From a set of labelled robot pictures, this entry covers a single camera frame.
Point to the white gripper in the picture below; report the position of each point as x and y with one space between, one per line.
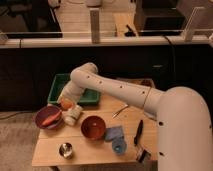
70 91

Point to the orange carrot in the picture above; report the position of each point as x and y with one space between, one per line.
50 119

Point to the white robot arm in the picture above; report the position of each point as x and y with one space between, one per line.
185 131

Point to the orange bowl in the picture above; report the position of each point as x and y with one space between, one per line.
93 128

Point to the small metal cup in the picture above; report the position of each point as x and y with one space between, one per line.
66 150

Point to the dark grape bunch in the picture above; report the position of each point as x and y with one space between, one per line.
147 82

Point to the blue cloth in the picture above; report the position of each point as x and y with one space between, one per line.
114 132

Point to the black tool on desk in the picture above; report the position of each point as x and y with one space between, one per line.
129 32

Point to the purple bowl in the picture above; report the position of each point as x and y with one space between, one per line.
46 111

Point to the white angled bracket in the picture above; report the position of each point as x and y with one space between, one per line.
192 23

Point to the green plastic tray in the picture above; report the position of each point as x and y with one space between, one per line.
89 97

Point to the white paper cup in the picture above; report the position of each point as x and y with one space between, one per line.
72 115

